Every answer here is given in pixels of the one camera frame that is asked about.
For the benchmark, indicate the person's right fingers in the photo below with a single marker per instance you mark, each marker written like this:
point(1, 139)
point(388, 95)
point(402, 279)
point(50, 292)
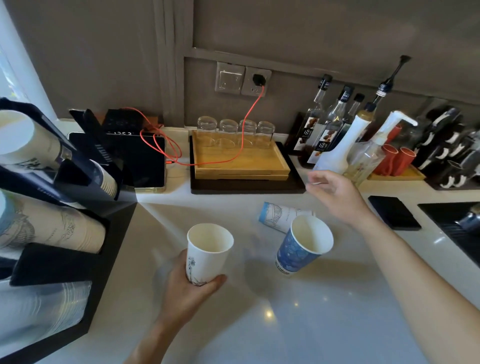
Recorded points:
point(320, 185)

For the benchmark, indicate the dark syrup bottle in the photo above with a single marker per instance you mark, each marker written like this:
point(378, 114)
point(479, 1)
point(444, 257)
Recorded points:
point(352, 112)

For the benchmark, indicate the red cup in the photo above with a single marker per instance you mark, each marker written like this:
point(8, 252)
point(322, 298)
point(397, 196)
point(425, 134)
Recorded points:
point(394, 133)
point(404, 160)
point(386, 159)

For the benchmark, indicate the white plastic bottle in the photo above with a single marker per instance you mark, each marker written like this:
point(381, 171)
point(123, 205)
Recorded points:
point(343, 148)

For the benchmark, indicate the stack of small white cups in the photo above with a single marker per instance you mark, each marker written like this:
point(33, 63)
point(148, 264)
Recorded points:
point(105, 180)

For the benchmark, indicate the person's right forearm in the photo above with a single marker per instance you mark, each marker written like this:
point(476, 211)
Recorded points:
point(420, 285)

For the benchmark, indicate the row of black white mugs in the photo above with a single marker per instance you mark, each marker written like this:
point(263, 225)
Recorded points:
point(446, 146)

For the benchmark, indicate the black digital scale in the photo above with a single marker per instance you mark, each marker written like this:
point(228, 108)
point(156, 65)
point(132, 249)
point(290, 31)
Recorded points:
point(120, 122)

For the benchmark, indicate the person's left hand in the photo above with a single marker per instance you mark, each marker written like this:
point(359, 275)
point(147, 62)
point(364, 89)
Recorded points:
point(183, 296)

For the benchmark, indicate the black drip tray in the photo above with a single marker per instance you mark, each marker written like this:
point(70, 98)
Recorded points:
point(442, 217)

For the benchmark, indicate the bottle with black pourer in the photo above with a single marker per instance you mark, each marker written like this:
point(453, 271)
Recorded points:
point(386, 88)

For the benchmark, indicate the clear pump bottle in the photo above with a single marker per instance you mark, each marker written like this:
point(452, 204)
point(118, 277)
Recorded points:
point(369, 153)

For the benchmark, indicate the stack of large white cups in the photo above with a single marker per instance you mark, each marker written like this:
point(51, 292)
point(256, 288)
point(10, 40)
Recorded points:
point(26, 140)

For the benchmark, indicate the grey wall socket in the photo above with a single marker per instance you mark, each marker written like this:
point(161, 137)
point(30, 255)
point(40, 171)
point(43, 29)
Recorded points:
point(250, 88)

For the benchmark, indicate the black plug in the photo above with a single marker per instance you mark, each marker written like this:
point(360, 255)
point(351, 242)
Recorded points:
point(258, 79)

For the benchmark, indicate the person's left forearm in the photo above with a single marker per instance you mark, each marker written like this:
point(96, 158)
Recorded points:
point(150, 343)

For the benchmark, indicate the person's left thumb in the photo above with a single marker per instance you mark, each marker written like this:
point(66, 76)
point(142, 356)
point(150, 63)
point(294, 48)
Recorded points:
point(213, 283)

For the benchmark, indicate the clear syrup bottle brown label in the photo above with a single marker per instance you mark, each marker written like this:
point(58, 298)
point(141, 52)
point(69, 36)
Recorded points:
point(330, 131)
point(309, 123)

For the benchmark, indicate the small wooden tray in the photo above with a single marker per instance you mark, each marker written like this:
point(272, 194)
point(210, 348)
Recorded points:
point(407, 174)

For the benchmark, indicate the white paper cup blue print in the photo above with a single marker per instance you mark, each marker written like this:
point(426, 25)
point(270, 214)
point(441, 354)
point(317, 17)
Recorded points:
point(277, 216)

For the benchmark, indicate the black square mat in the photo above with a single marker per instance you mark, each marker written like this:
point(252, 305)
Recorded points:
point(393, 212)

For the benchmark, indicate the stack of clear plastic lids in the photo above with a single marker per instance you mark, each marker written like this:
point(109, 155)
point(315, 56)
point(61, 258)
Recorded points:
point(37, 311)

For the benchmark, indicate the black cup dispenser rack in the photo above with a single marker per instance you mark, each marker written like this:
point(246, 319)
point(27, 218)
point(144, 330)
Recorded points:
point(75, 210)

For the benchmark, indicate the person's right hand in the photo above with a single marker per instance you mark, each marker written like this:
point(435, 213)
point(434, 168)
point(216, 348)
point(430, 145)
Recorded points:
point(343, 197)

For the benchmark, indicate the stack of printed beige cups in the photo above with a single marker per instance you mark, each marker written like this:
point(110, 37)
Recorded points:
point(52, 225)

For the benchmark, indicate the grey wall switch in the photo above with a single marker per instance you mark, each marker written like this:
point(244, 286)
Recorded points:
point(229, 78)

